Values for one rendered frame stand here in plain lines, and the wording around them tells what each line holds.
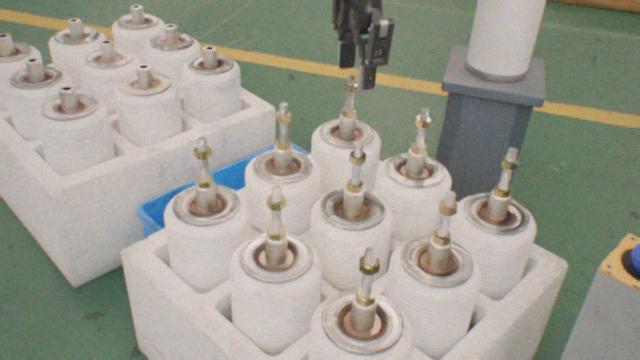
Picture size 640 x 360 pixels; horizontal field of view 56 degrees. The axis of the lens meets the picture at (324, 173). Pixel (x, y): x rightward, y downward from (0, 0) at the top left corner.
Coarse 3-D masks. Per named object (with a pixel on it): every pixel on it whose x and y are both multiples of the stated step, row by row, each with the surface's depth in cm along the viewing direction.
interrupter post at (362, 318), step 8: (352, 304) 54; (376, 304) 54; (352, 312) 55; (360, 312) 54; (368, 312) 54; (352, 320) 55; (360, 320) 54; (368, 320) 54; (360, 328) 55; (368, 328) 55
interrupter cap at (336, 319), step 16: (336, 304) 57; (384, 304) 57; (336, 320) 56; (384, 320) 56; (400, 320) 56; (336, 336) 54; (352, 336) 54; (368, 336) 54; (384, 336) 54; (400, 336) 54; (352, 352) 53; (368, 352) 53; (384, 352) 53
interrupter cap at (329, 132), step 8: (336, 120) 86; (328, 128) 84; (336, 128) 84; (360, 128) 84; (368, 128) 84; (328, 136) 82; (336, 136) 83; (360, 136) 83; (368, 136) 83; (336, 144) 80; (344, 144) 81; (352, 144) 81; (368, 144) 81
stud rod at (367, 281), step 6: (366, 252) 51; (372, 252) 50; (366, 258) 51; (372, 258) 51; (366, 264) 51; (372, 264) 51; (366, 276) 52; (372, 276) 52; (366, 282) 52; (372, 282) 53; (366, 288) 53; (366, 294) 53
